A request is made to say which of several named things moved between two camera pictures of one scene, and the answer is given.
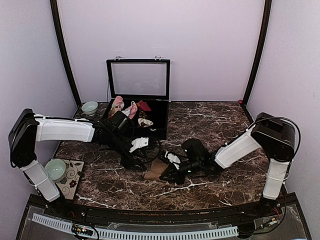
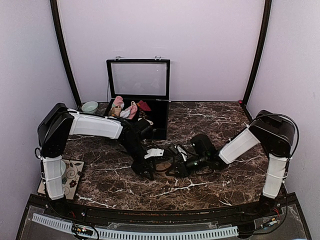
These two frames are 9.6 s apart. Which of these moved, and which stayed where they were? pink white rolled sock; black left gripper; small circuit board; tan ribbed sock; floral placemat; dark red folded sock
Moved: tan ribbed sock; black left gripper
Stayed: dark red folded sock; small circuit board; pink white rolled sock; floral placemat
